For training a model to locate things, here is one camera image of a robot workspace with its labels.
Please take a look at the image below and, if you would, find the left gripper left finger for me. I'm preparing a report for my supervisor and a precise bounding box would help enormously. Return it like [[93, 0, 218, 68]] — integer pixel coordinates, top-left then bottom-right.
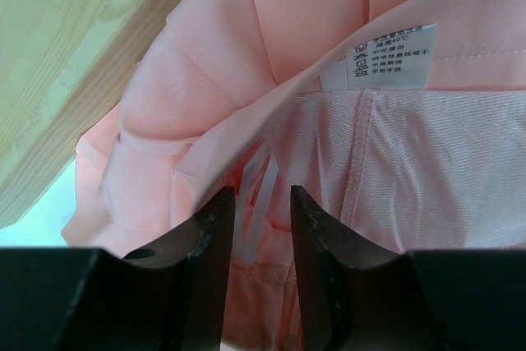
[[1, 187, 235, 350]]

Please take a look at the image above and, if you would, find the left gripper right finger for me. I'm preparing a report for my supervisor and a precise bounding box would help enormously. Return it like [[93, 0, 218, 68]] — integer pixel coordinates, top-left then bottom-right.
[[290, 186, 525, 350]]

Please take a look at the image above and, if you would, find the pink pleated skirt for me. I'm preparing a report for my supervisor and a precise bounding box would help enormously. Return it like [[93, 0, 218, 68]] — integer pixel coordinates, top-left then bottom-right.
[[60, 0, 526, 351]]

